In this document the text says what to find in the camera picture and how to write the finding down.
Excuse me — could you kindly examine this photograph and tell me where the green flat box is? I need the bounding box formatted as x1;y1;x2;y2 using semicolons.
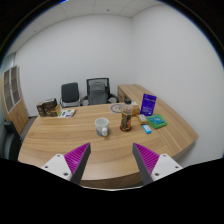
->
146;114;168;130

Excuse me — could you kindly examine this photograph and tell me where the small tan packet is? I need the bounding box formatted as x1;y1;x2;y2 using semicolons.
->
136;113;149;126

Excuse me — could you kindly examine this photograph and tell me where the grey backpack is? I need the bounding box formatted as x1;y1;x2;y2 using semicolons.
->
89;81;110;106

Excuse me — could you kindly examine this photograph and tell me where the clear bottle with dark label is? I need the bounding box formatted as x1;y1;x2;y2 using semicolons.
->
119;98;134;132

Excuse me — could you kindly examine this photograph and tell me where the green and purple leaflet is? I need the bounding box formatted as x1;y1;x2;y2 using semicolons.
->
57;108;77;119

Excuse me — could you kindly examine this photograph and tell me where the black mesh office chair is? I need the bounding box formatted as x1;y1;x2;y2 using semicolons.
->
80;77;120;107

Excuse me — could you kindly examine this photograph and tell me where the orange-brown box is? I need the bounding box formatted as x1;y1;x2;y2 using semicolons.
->
130;101;141;117

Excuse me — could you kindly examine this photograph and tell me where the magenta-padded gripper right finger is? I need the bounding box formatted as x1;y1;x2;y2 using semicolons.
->
131;142;184;186

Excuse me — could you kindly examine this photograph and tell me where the purple pouch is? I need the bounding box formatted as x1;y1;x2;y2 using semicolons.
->
140;93;158;117

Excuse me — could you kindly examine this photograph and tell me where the small blue box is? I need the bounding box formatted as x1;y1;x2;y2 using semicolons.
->
141;124;153;135

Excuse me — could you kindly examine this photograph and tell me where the dark glossy box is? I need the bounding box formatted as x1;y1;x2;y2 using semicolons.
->
42;97;58;110

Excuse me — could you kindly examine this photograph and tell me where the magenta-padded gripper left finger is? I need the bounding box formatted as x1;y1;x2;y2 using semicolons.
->
40;142;92;186

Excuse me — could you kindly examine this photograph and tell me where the wooden cabinet with glass doors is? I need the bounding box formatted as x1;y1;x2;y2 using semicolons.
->
0;65;30;136

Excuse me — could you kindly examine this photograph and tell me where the dark armchair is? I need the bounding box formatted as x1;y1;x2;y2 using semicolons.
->
2;120;23;161

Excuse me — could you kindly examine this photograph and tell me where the white mug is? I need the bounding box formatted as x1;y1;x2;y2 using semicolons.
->
94;117;111;137

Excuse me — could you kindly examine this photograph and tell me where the wooden side desk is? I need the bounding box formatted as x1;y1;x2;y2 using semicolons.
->
117;83;149;104

